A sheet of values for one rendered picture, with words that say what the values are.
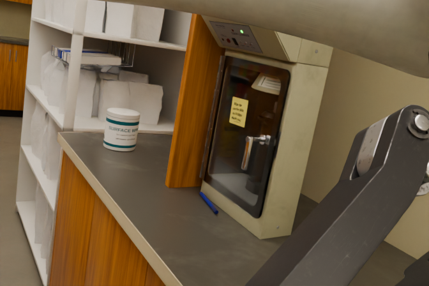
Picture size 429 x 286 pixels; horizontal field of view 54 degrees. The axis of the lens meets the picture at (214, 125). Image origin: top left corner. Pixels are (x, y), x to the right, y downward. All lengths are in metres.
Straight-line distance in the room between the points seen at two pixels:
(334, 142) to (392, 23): 1.22
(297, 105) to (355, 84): 0.44
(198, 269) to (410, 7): 0.77
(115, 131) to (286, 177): 0.79
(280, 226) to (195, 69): 0.53
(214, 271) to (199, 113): 0.56
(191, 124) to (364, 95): 0.57
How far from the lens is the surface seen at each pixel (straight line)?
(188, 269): 0.97
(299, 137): 1.12
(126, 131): 1.68
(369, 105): 1.45
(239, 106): 1.20
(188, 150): 1.38
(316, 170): 1.59
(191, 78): 1.32
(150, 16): 2.34
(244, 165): 1.09
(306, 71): 1.08
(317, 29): 0.34
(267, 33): 1.03
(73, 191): 1.76
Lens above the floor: 1.44
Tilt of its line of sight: 12 degrees down
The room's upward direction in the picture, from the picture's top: 10 degrees clockwise
